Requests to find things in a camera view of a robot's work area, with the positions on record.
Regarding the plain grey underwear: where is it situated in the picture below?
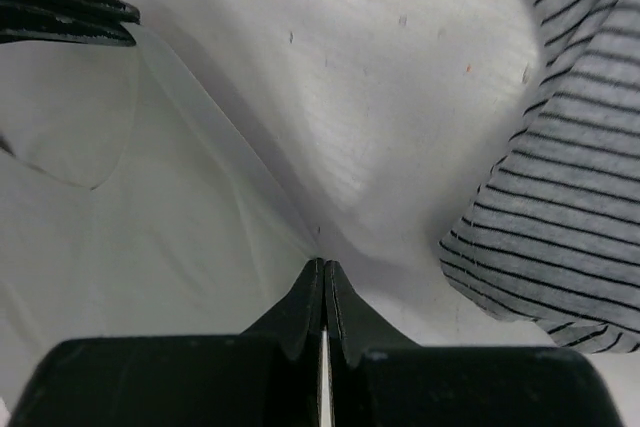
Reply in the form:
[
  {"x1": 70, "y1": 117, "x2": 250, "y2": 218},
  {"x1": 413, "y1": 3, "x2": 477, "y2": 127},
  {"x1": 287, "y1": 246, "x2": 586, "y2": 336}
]
[{"x1": 1, "y1": 27, "x2": 316, "y2": 406}]

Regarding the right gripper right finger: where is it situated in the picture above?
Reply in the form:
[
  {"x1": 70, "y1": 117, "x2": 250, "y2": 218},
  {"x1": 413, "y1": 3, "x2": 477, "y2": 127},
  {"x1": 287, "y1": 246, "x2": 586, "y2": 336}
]
[{"x1": 324, "y1": 261, "x2": 622, "y2": 427}]

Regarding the grey striped underwear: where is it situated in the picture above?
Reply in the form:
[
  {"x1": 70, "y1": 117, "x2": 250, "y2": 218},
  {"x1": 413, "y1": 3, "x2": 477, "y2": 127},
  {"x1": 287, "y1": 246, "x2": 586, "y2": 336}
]
[{"x1": 440, "y1": 0, "x2": 639, "y2": 354}]

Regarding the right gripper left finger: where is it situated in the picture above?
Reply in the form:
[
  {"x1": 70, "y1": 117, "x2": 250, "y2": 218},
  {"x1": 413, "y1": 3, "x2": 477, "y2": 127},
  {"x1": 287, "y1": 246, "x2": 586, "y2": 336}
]
[{"x1": 9, "y1": 259, "x2": 324, "y2": 426}]

